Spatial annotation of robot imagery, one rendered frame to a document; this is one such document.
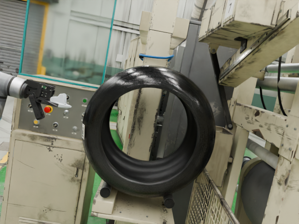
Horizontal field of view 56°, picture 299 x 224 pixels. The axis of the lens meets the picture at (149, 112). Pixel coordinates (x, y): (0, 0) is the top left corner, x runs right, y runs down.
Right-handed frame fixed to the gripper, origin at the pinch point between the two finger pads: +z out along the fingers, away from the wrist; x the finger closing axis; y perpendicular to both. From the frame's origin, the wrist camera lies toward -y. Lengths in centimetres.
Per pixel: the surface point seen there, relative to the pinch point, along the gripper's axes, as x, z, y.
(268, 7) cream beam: -35, 59, 55
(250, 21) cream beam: -35, 55, 50
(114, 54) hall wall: 919, -101, 53
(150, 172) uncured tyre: 14, 46, -23
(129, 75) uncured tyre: -10.5, 22.5, 21.9
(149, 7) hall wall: 940, -26, 250
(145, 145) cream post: 26.5, 39.9, -13.0
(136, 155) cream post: 26.5, 36.9, -20.2
